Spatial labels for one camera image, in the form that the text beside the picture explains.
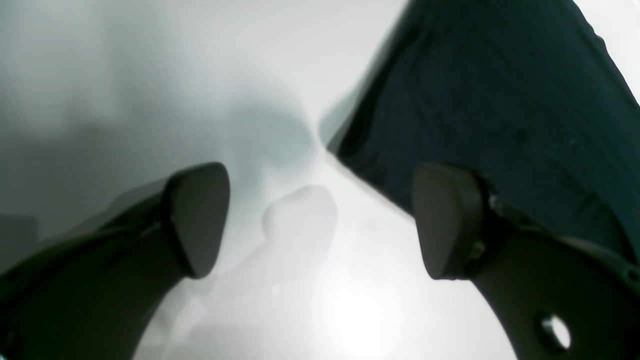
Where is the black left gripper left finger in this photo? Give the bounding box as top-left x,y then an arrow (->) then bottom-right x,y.
1,162 -> 231,360

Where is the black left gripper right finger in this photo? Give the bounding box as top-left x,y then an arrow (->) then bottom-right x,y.
412,162 -> 640,360

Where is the black T-shirt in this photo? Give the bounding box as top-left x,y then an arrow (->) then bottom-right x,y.
327,0 -> 640,263

